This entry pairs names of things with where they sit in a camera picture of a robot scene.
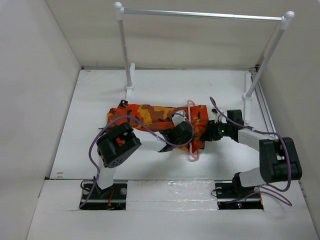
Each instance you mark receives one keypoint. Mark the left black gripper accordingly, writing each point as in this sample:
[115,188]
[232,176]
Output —
[188,139]

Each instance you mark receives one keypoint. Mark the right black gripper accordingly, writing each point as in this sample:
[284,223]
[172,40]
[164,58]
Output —
[211,133]

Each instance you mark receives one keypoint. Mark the orange camouflage trousers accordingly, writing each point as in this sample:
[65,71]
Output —
[159,118]

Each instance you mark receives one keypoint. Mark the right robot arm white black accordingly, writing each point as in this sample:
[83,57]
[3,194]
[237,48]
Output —
[279,163]

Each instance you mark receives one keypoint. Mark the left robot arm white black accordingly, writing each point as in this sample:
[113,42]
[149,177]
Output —
[116,146]

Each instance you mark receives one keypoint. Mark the white and silver clothes rack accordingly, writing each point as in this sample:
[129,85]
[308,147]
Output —
[171,39]

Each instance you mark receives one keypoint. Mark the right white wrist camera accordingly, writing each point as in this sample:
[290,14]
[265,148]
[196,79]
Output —
[219,115]

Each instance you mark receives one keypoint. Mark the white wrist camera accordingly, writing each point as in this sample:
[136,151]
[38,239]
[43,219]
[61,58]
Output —
[178,117]
[219,115]

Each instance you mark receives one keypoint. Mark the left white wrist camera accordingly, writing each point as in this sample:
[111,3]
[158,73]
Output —
[178,117]

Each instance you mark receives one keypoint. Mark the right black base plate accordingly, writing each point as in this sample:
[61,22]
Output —
[230,198]

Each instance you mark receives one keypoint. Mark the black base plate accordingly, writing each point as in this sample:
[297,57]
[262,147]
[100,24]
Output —
[113,198]
[230,198]

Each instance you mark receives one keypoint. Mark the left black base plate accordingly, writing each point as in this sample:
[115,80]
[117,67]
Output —
[113,198]

